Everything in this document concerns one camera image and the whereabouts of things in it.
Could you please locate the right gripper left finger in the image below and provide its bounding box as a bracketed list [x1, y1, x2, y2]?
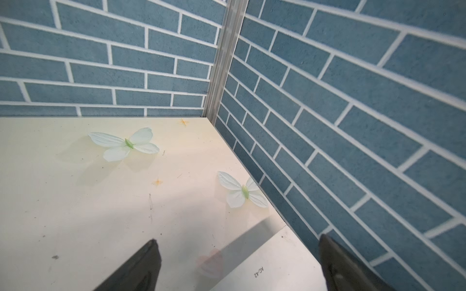
[95, 239, 161, 291]

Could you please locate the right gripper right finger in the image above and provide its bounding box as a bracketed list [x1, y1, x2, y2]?
[319, 235, 393, 291]

